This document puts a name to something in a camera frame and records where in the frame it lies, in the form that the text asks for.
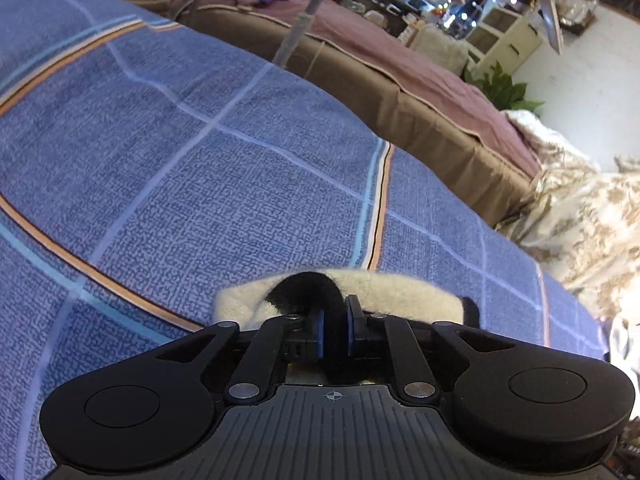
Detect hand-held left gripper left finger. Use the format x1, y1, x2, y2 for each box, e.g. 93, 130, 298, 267
152, 310, 326, 403

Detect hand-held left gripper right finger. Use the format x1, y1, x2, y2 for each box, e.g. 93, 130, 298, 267
344, 296, 546, 401

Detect cream and black knit garment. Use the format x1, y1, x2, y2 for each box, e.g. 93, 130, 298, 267
212, 269, 481, 386

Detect blue plaid bed sheet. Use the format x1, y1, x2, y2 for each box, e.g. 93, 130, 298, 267
0, 0, 608, 480

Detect brown bed with mauve cover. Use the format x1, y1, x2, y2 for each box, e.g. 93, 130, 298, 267
115, 0, 543, 228

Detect beige camouflage quilt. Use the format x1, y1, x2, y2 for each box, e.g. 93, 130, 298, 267
495, 110, 640, 326

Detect white cloth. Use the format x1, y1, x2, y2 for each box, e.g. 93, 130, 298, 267
605, 310, 640, 376

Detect green leafy plant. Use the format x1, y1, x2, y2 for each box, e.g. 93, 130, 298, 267
462, 62, 546, 113

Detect beige pillow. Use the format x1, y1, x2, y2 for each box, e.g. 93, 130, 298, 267
407, 25, 473, 76

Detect cream cabinet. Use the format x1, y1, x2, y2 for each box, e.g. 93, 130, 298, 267
465, 5, 543, 71

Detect white arched tube frame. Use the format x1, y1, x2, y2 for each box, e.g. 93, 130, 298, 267
272, 0, 351, 68

